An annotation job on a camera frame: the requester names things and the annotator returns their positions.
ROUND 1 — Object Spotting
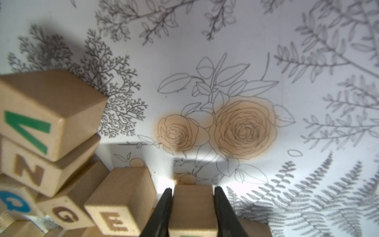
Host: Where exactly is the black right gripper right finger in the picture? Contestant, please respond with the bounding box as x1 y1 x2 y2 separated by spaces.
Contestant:
214 186 248 237

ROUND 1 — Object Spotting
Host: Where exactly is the wooden block green D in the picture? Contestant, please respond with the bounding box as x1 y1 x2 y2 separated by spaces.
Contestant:
168 185 218 237

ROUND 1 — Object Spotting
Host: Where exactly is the wooden block brown E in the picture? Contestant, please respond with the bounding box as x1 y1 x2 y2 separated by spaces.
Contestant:
84 167 157 237

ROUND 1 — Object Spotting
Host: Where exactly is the wooden block blue Q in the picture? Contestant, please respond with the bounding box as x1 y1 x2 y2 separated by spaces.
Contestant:
1 173 45 220

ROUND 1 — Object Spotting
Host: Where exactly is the wooden block brown N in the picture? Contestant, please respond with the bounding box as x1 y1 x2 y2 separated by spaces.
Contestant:
1 134 100 197

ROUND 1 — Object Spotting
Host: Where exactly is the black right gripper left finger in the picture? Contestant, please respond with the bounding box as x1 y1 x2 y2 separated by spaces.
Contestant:
139 188 173 237

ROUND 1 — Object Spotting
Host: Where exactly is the wooden block brown G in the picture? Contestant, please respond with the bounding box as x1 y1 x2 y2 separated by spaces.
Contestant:
37 161 109 230

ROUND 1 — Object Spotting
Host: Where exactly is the wooden block green V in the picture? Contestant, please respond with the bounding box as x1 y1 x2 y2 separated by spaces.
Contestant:
1 70 108 162

